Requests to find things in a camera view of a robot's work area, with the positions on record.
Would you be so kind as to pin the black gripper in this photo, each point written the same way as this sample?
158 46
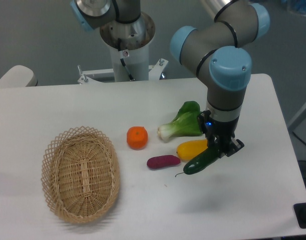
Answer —
220 134

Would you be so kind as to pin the dark green cucumber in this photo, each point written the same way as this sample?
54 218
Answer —
201 161

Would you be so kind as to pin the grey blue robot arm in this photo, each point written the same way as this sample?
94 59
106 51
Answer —
214 55

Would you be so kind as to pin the yellow pepper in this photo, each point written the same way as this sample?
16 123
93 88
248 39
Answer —
188 150

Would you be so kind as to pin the green bok choy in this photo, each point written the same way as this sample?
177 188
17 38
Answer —
184 124

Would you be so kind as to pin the purple sweet potato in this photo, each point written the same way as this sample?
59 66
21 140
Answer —
163 161

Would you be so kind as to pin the orange tangerine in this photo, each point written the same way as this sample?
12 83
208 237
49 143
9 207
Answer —
137 137

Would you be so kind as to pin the black box at table edge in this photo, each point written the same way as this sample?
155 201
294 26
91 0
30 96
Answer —
300 212

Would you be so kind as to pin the woven wicker basket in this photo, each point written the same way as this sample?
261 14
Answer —
80 175

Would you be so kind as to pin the white chair armrest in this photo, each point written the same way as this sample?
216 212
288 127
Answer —
18 76

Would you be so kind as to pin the white frame at right edge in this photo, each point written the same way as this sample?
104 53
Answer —
297 119

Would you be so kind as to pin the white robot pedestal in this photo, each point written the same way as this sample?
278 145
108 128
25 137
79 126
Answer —
128 44

